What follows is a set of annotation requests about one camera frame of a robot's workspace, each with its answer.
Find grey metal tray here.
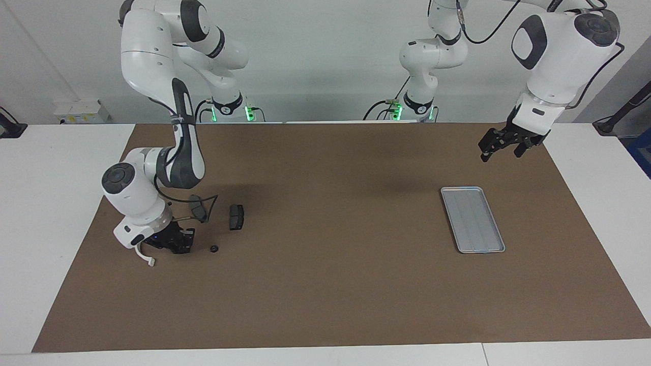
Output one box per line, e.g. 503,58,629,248
440,187,506,254

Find long curved grey brake pad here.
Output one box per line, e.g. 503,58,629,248
189,194,208,224

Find black angled stand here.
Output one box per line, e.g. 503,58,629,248
593,81,651,136

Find blue object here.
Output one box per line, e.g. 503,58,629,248
625,127,651,179

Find brown table mat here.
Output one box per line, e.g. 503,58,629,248
32,122,651,353

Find white box with yellow labels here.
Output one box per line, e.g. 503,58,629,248
53,99,111,126

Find black table clamp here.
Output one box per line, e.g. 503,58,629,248
0,106,27,139

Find white semicircular plastic bracket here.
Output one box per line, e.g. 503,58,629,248
135,243,156,267

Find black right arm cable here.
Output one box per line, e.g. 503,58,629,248
153,86,219,222

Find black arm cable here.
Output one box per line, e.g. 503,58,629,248
455,0,626,110
153,86,219,222

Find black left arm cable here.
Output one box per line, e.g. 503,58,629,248
455,0,626,110

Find black base cable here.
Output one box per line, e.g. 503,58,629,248
193,99,214,123
363,76,411,121

